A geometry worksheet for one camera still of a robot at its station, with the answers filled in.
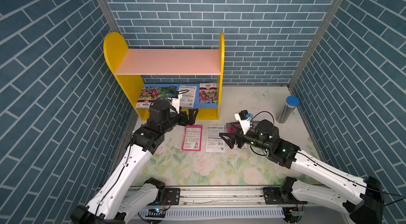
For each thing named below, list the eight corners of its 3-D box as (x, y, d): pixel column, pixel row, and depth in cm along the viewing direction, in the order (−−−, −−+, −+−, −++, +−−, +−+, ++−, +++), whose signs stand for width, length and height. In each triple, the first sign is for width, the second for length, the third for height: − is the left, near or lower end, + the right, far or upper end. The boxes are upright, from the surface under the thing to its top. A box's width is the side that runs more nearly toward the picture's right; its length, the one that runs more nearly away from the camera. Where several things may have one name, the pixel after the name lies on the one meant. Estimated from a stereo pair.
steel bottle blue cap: (276, 124, 103) (289, 106, 87) (273, 115, 108) (285, 95, 92) (287, 124, 103) (301, 106, 87) (284, 115, 108) (297, 95, 92)
